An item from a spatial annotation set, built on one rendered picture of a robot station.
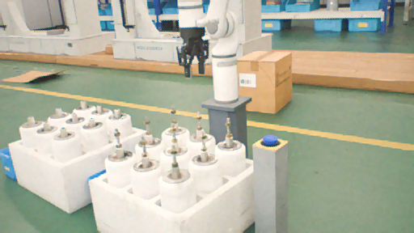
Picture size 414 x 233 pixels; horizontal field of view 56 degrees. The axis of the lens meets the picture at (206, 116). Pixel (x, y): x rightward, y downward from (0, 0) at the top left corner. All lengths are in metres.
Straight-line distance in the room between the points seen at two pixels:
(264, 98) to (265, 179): 1.21
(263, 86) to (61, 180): 1.25
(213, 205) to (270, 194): 0.16
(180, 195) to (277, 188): 0.26
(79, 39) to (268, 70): 2.64
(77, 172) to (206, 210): 0.55
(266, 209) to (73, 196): 0.69
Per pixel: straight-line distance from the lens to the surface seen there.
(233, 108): 1.40
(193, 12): 1.15
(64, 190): 1.44
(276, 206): 1.10
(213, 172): 1.09
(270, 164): 1.04
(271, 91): 2.21
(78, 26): 4.41
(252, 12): 3.24
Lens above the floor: 0.73
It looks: 19 degrees down
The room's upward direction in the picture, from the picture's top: 4 degrees counter-clockwise
